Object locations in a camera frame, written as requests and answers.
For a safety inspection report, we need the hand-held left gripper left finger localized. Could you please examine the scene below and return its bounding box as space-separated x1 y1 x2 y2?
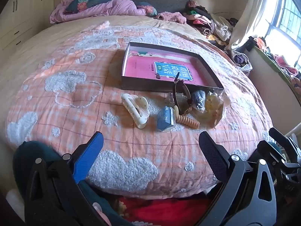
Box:
25 132 105 226

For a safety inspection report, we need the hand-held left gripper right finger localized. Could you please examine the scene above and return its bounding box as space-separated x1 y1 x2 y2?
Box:
198 131 277 226

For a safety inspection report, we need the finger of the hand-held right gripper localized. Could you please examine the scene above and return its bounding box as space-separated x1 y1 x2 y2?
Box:
269 127 301 160
257 140 290 172

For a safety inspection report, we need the peach spiral hair tie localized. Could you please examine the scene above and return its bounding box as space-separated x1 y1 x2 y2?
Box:
173 106 200 129

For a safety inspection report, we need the yellow rings clear packet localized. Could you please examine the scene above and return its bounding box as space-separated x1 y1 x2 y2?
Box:
204 88 226 129

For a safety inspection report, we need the blue rectangular hair clip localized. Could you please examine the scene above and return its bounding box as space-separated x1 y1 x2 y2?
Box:
157 106 176 132

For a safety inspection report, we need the dark dotted hair clip packet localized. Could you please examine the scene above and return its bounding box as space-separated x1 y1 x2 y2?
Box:
192 90 207 112

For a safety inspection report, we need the white hair claw clip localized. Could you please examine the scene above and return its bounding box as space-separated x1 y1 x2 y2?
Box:
121 93 150 129

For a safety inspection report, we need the dark red headband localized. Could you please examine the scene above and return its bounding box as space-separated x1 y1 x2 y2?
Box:
172 73 192 116

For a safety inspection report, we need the grey cardboard box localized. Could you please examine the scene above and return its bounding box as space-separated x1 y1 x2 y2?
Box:
121 42 224 93

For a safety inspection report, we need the orange plaid blanket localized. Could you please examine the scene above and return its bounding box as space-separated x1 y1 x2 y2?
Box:
6 25 274 197

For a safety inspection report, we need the dark teal garment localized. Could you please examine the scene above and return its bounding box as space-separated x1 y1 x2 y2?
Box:
13 141 132 226

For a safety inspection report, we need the red floral garment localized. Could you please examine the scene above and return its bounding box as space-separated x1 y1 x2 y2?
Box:
118 196 212 226

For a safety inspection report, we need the windowsill clutter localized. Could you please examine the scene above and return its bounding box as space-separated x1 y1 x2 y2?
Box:
247 36 301 92

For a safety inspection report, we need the basket of clothes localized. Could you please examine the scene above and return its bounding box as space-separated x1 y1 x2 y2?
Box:
232 50 253 74

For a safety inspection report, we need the pink book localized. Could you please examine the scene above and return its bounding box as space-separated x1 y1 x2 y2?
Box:
125 52 205 85

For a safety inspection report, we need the window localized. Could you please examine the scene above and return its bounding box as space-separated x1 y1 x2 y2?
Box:
266 0 301 69

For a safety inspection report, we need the pile of clothes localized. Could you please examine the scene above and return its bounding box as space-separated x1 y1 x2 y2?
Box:
186 1 238 47

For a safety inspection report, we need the white curtain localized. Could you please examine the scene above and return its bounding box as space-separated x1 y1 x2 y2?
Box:
229 0 279 50

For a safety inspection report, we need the purple quilt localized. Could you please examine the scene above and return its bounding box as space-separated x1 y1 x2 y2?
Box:
49 0 151 24

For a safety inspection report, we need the pink fuzzy garment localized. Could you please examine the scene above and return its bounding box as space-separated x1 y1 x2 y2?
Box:
156 12 187 24

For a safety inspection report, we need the large floral pillow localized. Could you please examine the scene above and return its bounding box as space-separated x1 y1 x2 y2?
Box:
66 0 118 13

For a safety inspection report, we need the small floral pillow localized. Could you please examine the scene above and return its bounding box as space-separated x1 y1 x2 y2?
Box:
136 2 158 17

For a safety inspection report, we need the cream wardrobe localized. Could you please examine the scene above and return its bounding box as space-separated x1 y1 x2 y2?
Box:
0 0 57 52

